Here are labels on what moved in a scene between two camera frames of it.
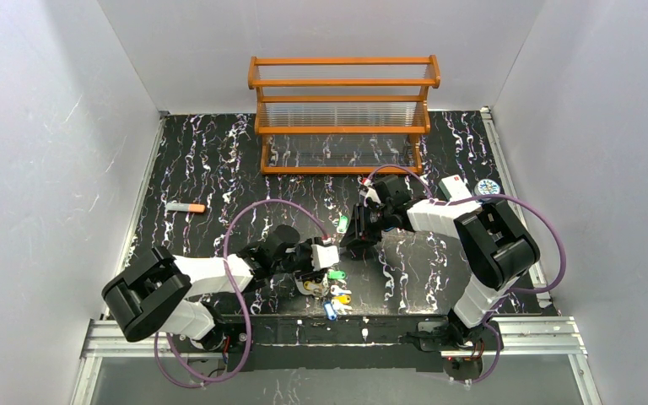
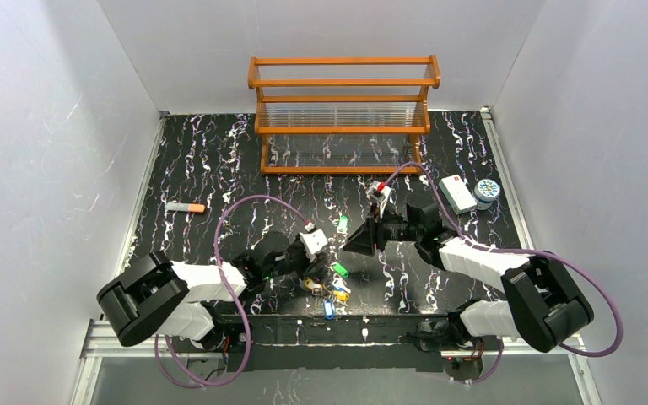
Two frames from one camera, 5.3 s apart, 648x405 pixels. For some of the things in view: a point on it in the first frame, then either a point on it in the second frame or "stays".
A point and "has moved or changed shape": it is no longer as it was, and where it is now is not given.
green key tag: [336, 274] has moved or changed shape
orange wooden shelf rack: [342, 115] stays
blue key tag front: [330, 310] stays
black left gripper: [306, 271] stays
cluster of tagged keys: [332, 291] stays
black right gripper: [362, 230] → [376, 234]
